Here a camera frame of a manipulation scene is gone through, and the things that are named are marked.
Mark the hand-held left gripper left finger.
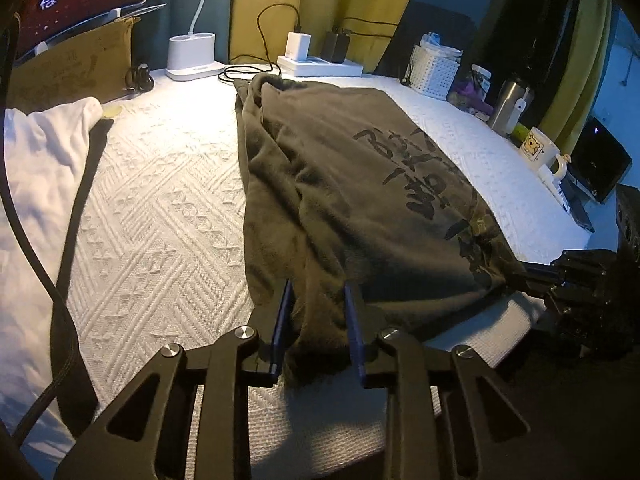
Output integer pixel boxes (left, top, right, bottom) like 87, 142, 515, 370
54, 280, 296, 480

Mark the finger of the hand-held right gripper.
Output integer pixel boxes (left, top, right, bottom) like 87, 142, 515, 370
510, 251, 568, 297

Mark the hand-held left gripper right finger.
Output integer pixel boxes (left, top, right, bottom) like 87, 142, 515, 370
344, 282, 581, 480

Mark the olive printed t-shirt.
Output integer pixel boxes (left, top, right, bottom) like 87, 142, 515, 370
234, 72, 528, 388

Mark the black phone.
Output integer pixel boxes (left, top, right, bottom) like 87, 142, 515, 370
560, 180, 596, 233

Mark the white bear mug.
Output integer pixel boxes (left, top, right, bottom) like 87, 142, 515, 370
517, 127, 568, 183

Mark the small dark screen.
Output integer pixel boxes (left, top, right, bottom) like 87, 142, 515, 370
570, 116, 633, 204

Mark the white textured mat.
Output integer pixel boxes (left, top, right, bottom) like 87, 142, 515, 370
60, 67, 596, 468

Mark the steel thermos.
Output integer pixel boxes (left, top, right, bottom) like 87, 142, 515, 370
487, 77, 533, 136

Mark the purple packet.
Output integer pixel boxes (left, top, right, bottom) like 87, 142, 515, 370
447, 82, 493, 121

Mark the white printed cup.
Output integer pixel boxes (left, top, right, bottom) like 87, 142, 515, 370
470, 64, 493, 98

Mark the white slatted basket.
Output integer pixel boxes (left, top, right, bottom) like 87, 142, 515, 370
407, 42, 463, 98

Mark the crumpled white plastic packet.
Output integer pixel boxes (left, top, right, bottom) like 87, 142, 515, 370
419, 32, 463, 61

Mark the white power strip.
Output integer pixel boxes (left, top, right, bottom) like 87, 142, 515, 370
276, 55, 364, 78

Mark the black chair back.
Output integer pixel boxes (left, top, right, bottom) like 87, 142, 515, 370
375, 1, 478, 81

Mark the white charger adapter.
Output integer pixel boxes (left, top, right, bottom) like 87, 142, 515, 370
285, 31, 312, 61

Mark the white lamp base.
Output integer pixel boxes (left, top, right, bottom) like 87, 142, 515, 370
166, 0, 228, 82

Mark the white garment with black trim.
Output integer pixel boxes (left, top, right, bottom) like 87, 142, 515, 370
0, 96, 116, 456

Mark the cardboard box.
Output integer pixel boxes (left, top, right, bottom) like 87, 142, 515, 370
7, 16, 142, 111

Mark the small black coiled cable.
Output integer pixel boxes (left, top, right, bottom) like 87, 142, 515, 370
125, 62, 153, 96

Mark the black charger cable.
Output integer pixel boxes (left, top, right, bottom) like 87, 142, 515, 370
332, 17, 401, 41
218, 3, 302, 83

